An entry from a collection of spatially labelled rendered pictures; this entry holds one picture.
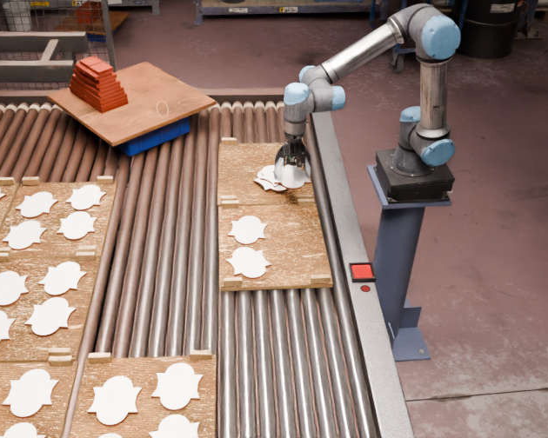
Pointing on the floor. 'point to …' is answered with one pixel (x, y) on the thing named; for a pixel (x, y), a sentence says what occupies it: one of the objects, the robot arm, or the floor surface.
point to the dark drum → (488, 27)
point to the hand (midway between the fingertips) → (291, 176)
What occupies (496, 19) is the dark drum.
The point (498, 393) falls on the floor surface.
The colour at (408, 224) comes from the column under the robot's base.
